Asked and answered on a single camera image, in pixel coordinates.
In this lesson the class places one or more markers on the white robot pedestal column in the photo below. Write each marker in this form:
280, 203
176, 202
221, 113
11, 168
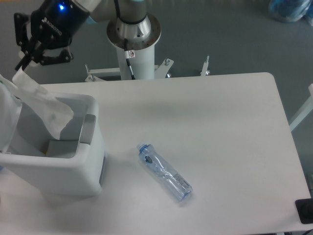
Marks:
135, 46

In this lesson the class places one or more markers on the clear crushed plastic bottle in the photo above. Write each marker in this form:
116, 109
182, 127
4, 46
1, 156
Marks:
175, 183

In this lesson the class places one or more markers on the white frame post right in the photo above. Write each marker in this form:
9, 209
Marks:
303, 111

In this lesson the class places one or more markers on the blue plastic bag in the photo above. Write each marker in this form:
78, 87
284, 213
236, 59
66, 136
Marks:
288, 11

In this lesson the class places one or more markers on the white trash can with lid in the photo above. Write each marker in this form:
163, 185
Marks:
71, 165

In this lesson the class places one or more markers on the black device at table edge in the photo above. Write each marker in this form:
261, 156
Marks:
305, 210

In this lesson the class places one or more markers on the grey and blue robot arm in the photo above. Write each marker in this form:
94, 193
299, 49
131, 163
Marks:
129, 11

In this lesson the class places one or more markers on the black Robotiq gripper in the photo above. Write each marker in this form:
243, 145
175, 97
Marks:
60, 20

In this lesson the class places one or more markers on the white plastic packaging bag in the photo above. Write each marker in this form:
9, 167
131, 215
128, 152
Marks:
24, 90

